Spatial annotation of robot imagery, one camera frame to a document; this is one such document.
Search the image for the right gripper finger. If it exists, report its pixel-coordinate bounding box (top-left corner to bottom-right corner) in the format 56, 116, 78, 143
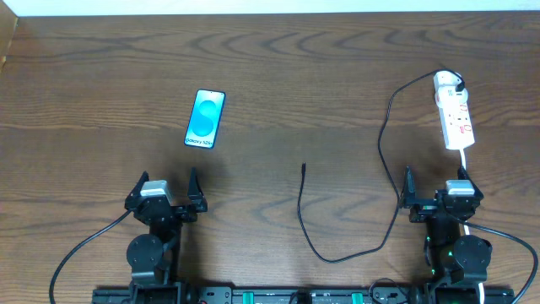
400, 166, 416, 207
457, 166, 483, 198

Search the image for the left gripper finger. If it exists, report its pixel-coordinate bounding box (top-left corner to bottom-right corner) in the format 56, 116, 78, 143
187, 167, 205, 207
125, 171, 149, 207

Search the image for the blue screen Galaxy smartphone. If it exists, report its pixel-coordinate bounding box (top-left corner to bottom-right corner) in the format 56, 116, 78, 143
184, 89, 226, 149

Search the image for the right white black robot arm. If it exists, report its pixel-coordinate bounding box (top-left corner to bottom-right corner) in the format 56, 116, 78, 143
400, 167, 493, 303

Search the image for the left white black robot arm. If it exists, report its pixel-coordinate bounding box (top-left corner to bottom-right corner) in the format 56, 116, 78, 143
124, 168, 208, 303

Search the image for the white power strip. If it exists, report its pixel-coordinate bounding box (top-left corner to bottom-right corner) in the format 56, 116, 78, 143
434, 71, 475, 150

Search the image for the white USB wall charger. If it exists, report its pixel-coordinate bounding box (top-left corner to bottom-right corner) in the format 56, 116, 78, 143
435, 85, 468, 108

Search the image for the black USB charging cable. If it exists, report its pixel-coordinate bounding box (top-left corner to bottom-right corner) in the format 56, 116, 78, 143
296, 68, 467, 264

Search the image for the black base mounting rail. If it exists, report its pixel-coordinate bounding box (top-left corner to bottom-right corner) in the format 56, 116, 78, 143
91, 285, 516, 304

